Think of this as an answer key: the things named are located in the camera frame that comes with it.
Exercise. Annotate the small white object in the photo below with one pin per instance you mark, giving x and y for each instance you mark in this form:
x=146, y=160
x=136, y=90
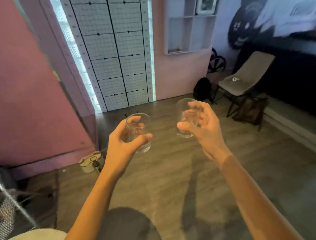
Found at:
x=235, y=79

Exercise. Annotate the beige chair with black legs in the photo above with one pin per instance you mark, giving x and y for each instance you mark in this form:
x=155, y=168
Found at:
x=244, y=76

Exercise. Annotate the framed picture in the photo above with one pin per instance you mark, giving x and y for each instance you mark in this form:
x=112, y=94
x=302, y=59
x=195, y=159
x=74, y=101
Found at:
x=206, y=6

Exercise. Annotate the person's right hand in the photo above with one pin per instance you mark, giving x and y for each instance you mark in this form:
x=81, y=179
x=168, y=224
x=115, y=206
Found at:
x=209, y=133

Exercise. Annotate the brown bag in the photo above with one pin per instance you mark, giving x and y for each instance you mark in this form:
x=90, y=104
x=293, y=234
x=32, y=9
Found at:
x=250, y=110

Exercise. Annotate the person's right thumb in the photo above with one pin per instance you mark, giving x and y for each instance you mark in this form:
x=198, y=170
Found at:
x=188, y=128

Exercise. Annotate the person's left forearm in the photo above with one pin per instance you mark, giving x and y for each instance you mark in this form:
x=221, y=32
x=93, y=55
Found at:
x=93, y=205

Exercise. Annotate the person's left thumb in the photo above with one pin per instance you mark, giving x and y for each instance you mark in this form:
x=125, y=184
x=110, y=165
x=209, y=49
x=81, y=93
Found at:
x=139, y=142

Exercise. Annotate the white grid door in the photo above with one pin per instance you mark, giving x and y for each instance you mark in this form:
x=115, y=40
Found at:
x=116, y=54

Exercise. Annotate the clear drinking glass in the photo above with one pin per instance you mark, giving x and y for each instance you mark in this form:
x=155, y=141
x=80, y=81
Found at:
x=185, y=111
x=143, y=131

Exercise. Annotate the black fan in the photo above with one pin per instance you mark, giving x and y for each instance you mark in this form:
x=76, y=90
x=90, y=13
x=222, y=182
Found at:
x=216, y=63

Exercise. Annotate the person's right forearm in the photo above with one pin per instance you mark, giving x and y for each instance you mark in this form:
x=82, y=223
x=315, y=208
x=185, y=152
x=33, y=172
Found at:
x=254, y=202

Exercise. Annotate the black backpack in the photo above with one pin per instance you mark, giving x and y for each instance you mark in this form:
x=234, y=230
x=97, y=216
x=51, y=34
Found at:
x=202, y=89

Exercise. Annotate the person's left hand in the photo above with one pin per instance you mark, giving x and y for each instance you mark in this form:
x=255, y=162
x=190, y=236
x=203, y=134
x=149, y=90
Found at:
x=118, y=153

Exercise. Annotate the white wall shelf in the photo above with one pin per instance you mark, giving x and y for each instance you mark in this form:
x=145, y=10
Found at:
x=190, y=27

